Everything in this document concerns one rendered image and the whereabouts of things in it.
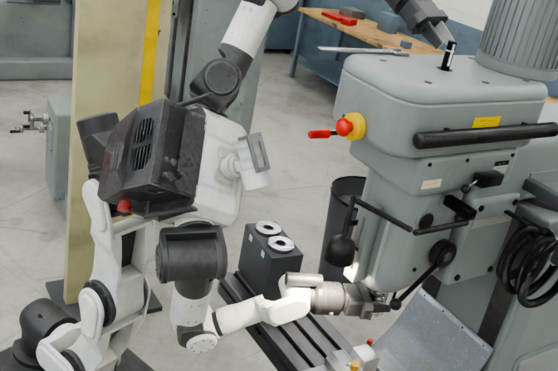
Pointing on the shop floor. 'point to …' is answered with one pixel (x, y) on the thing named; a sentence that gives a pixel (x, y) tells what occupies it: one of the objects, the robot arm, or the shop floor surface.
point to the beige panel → (111, 78)
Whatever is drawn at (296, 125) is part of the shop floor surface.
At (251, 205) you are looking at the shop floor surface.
